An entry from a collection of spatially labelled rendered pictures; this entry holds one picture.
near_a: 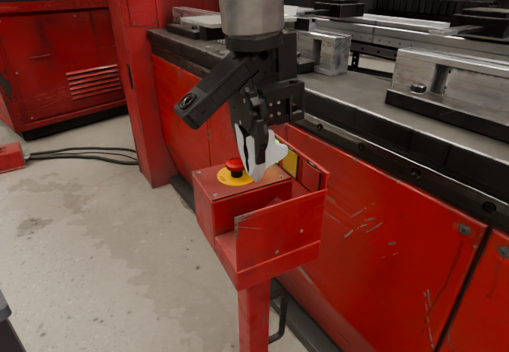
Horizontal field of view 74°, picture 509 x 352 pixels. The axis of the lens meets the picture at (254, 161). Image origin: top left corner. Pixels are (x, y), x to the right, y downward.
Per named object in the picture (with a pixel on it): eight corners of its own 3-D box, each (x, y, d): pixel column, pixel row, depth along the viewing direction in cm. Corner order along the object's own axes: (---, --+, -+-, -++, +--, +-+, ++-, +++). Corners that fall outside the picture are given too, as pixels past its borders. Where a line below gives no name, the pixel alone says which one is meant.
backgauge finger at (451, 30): (407, 37, 72) (413, 12, 69) (472, 28, 84) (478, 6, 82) (464, 46, 63) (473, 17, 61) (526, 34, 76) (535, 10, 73)
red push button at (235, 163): (222, 176, 63) (221, 158, 61) (242, 170, 65) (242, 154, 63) (231, 185, 60) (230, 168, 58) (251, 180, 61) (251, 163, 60)
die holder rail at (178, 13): (174, 28, 163) (171, 7, 158) (185, 27, 165) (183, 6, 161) (225, 44, 126) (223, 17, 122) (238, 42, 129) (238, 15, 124)
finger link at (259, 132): (271, 166, 46) (267, 105, 41) (260, 169, 45) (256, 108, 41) (254, 152, 49) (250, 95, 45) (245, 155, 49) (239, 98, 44)
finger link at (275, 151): (293, 181, 51) (291, 125, 46) (258, 194, 49) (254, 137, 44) (282, 171, 53) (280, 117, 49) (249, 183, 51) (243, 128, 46)
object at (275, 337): (260, 341, 84) (261, 291, 75) (281, 331, 86) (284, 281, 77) (265, 350, 82) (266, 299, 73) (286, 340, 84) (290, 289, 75)
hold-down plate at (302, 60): (238, 54, 110) (238, 45, 108) (252, 52, 112) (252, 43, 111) (298, 74, 88) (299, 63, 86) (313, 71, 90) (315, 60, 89)
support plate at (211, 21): (181, 20, 93) (180, 17, 93) (260, 15, 106) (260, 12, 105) (210, 28, 80) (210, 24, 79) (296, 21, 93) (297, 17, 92)
